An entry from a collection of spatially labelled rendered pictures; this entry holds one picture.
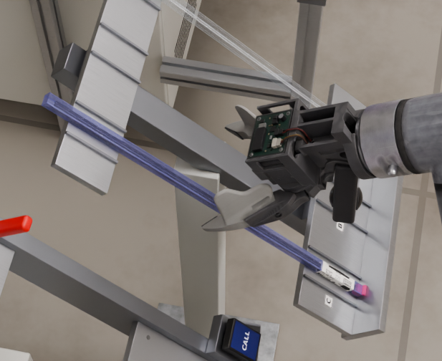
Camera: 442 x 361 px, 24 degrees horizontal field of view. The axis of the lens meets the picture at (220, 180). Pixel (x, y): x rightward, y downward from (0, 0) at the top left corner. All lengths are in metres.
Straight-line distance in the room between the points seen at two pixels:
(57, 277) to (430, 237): 1.25
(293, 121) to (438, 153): 0.16
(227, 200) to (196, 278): 0.54
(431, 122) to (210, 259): 0.63
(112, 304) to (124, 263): 1.02
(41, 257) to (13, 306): 1.07
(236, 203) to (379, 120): 0.18
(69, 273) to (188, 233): 0.38
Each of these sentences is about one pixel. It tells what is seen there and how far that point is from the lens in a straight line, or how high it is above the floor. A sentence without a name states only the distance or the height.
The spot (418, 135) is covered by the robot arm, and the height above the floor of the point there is 1.14.
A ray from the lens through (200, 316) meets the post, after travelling 1.76.
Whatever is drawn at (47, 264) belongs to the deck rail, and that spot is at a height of 0.97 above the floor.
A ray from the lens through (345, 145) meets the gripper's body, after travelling 1.04.
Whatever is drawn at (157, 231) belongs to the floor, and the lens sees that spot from 2.23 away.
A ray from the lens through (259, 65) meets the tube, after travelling 1.35.
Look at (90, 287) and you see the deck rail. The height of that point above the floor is 0.93.
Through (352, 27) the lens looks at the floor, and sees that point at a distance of 2.55.
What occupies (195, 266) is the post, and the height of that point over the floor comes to 0.54.
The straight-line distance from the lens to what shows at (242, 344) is 1.26.
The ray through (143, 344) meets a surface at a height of 0.85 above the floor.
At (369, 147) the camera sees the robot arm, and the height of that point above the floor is 1.11.
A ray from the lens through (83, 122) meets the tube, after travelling 1.13.
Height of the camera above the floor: 1.97
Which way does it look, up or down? 60 degrees down
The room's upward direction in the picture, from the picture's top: straight up
